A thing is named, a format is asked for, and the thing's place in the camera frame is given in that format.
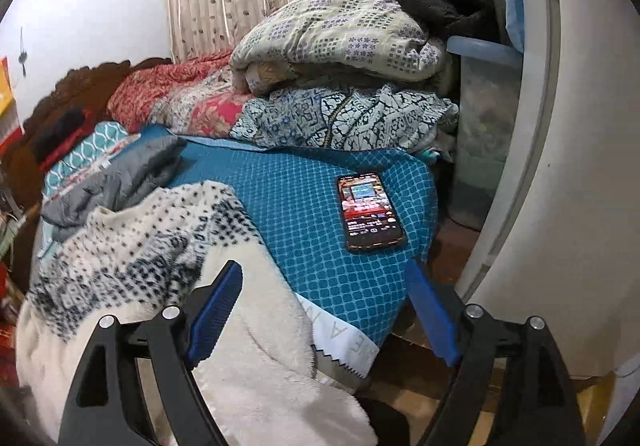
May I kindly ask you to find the blue checked bed sheet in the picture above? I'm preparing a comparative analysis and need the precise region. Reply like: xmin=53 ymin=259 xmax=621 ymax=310
xmin=37 ymin=123 xmax=441 ymax=394

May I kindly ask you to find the white fluffy patterned sweater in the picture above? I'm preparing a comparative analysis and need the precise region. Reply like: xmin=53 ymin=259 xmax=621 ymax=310
xmin=15 ymin=180 xmax=378 ymax=446

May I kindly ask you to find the teal patterned pillow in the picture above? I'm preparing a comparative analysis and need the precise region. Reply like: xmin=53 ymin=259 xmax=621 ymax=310
xmin=42 ymin=120 xmax=143 ymax=199

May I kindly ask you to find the red floral quilt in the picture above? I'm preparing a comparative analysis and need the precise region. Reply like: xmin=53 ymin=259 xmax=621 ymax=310
xmin=106 ymin=50 xmax=256 ymax=139

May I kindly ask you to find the cluttered side shelf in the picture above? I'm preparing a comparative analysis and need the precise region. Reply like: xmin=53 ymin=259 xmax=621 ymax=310
xmin=0 ymin=176 xmax=41 ymax=307

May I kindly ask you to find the orange and red wall calendar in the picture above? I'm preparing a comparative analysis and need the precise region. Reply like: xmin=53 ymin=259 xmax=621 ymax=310
xmin=0 ymin=55 xmax=25 ymax=149

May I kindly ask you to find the carved wooden headboard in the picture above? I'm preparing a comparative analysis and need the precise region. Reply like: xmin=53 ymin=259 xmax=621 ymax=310
xmin=0 ymin=57 xmax=173 ymax=207

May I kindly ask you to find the grey quilted jacket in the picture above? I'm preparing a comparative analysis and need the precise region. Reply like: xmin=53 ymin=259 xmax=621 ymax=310
xmin=41 ymin=133 xmax=188 ymax=229

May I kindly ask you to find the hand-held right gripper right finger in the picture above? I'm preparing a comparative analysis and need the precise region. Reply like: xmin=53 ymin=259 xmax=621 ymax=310
xmin=404 ymin=259 xmax=586 ymax=446

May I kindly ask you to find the cream patterned folded quilt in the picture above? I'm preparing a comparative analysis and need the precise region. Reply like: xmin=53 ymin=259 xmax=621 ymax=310
xmin=231 ymin=0 xmax=451 ymax=97

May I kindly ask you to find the red and black cloth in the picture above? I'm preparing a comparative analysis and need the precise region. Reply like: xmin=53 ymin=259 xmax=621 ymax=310
xmin=32 ymin=107 xmax=98 ymax=167

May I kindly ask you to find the blue and white patterned blanket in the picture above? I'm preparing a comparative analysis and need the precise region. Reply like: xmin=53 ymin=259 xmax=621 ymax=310
xmin=229 ymin=84 xmax=460 ymax=152

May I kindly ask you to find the white curved panel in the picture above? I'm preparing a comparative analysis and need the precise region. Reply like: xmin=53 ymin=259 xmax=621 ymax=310
xmin=455 ymin=0 xmax=640 ymax=446

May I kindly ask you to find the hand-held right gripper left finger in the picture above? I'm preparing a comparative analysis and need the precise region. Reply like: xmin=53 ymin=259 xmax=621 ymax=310
xmin=59 ymin=260 xmax=244 ymax=446

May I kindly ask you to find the clear storage bin blue lid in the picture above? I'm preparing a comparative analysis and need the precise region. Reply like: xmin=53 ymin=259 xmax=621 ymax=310
xmin=446 ymin=35 xmax=523 ymax=232

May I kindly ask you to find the black smartphone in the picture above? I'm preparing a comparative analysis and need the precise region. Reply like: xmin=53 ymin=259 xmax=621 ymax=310
xmin=336 ymin=171 xmax=407 ymax=253

